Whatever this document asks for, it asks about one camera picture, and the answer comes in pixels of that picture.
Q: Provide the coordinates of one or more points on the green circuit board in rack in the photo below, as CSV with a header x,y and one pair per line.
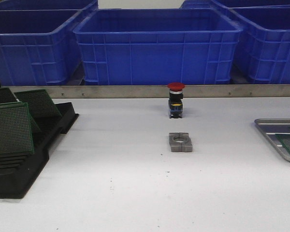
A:
x,y
15,129

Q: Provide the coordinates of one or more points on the blue plastic crate left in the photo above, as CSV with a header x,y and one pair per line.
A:
x,y
38,48

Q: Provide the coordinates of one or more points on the silver metal tray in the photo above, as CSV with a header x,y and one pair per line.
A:
x,y
270,127

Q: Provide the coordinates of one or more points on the blue plastic crate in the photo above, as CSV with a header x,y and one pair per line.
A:
x,y
263,51
38,48
157,46

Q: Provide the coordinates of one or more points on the blue plastic crate right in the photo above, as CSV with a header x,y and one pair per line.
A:
x,y
263,51

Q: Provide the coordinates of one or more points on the blue crate behind right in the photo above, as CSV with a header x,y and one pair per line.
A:
x,y
190,4

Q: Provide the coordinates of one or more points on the green circuit board rear rack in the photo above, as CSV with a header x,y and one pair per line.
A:
x,y
39,102

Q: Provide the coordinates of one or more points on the blue crate behind left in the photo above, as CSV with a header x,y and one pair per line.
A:
x,y
47,4

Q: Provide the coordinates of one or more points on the blue plastic crate centre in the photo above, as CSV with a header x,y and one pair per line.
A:
x,y
157,46

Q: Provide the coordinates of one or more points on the grey metal clamp block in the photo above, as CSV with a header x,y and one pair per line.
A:
x,y
180,142

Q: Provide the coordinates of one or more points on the dark green circuit board rack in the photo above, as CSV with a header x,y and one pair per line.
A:
x,y
6,96

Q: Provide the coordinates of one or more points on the red emergency stop button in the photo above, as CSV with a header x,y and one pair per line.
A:
x,y
175,99

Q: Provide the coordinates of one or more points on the black slotted board rack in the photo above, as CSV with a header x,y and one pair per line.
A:
x,y
18,171

